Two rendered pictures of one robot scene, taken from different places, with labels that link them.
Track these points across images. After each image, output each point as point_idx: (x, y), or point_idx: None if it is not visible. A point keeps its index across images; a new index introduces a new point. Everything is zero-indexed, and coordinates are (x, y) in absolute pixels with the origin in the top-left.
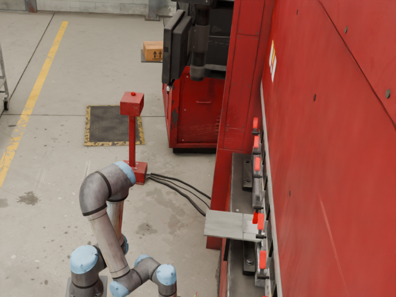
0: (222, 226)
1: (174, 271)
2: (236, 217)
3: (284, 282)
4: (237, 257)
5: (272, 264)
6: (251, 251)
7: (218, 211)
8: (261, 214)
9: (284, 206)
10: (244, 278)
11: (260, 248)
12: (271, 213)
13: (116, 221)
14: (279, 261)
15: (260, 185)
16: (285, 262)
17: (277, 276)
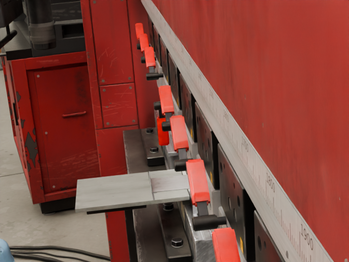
0: (110, 193)
1: (5, 245)
2: (135, 178)
3: (219, 68)
4: (154, 248)
5: (200, 125)
6: (178, 231)
7: (100, 178)
8: (164, 86)
9: None
10: None
11: (191, 211)
12: (182, 64)
13: None
14: (205, 79)
15: None
16: (211, 30)
17: (209, 112)
